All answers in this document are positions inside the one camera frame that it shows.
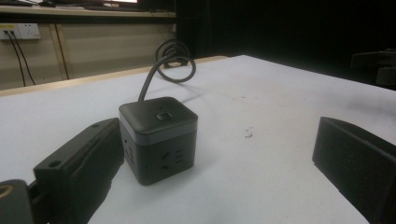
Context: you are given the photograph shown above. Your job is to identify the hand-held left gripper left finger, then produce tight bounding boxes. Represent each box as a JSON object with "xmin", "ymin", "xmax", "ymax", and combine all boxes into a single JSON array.
[{"xmin": 33, "ymin": 117, "xmax": 125, "ymax": 224}]

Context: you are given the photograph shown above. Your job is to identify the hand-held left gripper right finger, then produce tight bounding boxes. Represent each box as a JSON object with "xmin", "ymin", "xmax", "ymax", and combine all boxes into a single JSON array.
[{"xmin": 311, "ymin": 116, "xmax": 396, "ymax": 224}]

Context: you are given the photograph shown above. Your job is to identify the black cube power socket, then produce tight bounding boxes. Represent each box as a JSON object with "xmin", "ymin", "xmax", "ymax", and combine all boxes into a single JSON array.
[{"xmin": 118, "ymin": 96, "xmax": 199, "ymax": 187}]

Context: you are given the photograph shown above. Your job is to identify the dark stand equipment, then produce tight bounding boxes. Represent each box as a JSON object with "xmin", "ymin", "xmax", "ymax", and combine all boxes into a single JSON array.
[{"xmin": 350, "ymin": 49, "xmax": 396, "ymax": 87}]

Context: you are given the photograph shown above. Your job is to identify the wooden desk with shelf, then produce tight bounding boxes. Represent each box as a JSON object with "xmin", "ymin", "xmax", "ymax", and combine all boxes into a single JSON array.
[{"xmin": 0, "ymin": 4, "xmax": 177, "ymax": 91}]

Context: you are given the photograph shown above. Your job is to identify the black plugged cable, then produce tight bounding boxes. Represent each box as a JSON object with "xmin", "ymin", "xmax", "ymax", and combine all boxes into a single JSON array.
[
  {"xmin": 3, "ymin": 30, "xmax": 26, "ymax": 88},
  {"xmin": 10, "ymin": 30, "xmax": 36, "ymax": 86}
]

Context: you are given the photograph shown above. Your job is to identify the grey power socket cable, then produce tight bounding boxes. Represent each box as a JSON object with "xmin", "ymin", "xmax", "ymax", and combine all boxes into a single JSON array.
[{"xmin": 137, "ymin": 38, "xmax": 197, "ymax": 103}]

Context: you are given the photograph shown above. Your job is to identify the white wall socket strip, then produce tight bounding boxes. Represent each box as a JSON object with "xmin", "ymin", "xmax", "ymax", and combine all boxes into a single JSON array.
[{"xmin": 0, "ymin": 22, "xmax": 42, "ymax": 40}]

